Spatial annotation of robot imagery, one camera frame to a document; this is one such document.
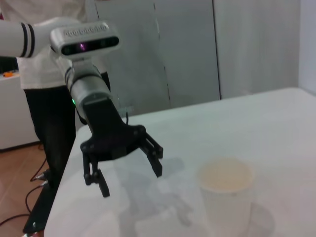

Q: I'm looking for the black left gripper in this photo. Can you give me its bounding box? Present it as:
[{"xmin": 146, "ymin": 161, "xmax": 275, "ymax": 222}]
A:
[{"xmin": 80, "ymin": 97, "xmax": 164, "ymax": 198}]

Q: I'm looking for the white paper cup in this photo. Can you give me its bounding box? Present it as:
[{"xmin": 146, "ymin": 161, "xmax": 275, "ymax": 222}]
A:
[{"xmin": 197, "ymin": 158, "xmax": 256, "ymax": 237}]

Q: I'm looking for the person in white shirt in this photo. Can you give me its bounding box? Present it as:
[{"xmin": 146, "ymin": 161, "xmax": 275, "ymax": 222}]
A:
[{"xmin": 0, "ymin": 0, "xmax": 112, "ymax": 191}]

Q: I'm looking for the white cabinet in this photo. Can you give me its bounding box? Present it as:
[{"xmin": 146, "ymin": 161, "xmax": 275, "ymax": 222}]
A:
[{"xmin": 0, "ymin": 73, "xmax": 41, "ymax": 152}]

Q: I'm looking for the grey left wrist cable plug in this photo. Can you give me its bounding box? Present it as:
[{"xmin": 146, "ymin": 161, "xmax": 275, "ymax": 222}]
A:
[{"xmin": 118, "ymin": 96, "xmax": 135, "ymax": 125}]

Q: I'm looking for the black floor cable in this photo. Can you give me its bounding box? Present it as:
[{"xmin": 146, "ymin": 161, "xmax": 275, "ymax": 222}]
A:
[
  {"xmin": 30, "ymin": 158, "xmax": 51, "ymax": 183},
  {"xmin": 0, "ymin": 180, "xmax": 50, "ymax": 226}
]

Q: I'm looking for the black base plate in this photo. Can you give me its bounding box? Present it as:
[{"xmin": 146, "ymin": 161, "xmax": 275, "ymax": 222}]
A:
[{"xmin": 23, "ymin": 170, "xmax": 66, "ymax": 234}]

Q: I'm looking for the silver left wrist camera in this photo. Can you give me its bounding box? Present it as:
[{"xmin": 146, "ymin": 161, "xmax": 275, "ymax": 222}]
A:
[{"xmin": 50, "ymin": 21, "xmax": 121, "ymax": 61}]

